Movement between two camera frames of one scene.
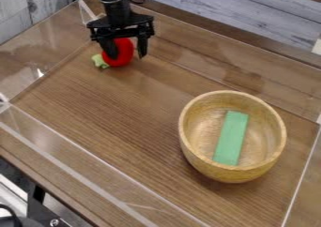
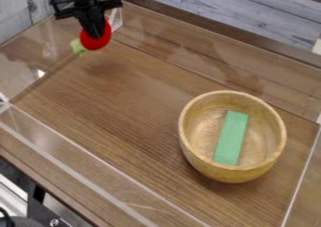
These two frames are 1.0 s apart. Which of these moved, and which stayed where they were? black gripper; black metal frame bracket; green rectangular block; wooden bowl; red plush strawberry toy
Moved: red plush strawberry toy; black gripper
Stayed: green rectangular block; wooden bowl; black metal frame bracket
